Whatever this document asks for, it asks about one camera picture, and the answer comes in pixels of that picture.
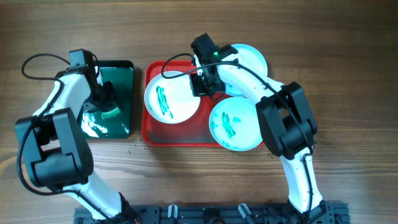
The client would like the green sponge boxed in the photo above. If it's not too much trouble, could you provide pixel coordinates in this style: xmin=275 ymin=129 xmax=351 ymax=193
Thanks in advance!
xmin=101 ymin=106 xmax=121 ymax=119

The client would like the white plate with green stain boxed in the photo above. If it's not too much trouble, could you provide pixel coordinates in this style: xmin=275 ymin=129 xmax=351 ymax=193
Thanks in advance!
xmin=144 ymin=71 xmax=201 ymax=124

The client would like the light blue plate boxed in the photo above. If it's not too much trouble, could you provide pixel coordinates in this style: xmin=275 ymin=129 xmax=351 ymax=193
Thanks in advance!
xmin=226 ymin=44 xmax=268 ymax=97
xmin=209 ymin=97 xmax=262 ymax=152

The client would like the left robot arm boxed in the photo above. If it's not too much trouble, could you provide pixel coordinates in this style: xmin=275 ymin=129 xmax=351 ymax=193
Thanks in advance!
xmin=15 ymin=49 xmax=141 ymax=223

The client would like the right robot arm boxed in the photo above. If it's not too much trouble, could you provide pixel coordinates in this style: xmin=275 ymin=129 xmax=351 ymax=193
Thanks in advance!
xmin=190 ymin=33 xmax=326 ymax=223

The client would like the dark green rectangular tray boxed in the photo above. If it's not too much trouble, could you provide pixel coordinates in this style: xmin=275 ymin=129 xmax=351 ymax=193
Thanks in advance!
xmin=78 ymin=60 xmax=134 ymax=139

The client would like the red plastic tray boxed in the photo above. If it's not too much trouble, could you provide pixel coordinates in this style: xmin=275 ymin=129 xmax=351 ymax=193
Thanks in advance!
xmin=142 ymin=60 xmax=232 ymax=147

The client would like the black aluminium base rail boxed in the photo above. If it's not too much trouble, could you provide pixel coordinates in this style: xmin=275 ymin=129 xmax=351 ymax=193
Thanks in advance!
xmin=73 ymin=202 xmax=351 ymax=224

